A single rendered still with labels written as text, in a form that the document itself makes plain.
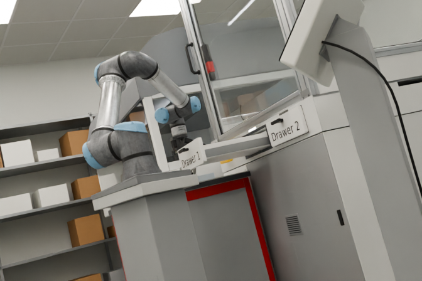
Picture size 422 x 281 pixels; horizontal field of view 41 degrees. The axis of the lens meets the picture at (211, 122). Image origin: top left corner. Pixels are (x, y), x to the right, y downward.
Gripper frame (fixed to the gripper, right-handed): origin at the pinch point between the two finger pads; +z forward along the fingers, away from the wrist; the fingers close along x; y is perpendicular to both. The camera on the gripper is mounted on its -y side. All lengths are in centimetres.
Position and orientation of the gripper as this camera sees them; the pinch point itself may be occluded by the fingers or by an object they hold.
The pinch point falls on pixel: (193, 174)
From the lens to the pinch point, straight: 278.0
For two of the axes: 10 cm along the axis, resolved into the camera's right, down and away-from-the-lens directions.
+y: -8.7, 1.5, -4.8
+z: 2.5, 9.6, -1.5
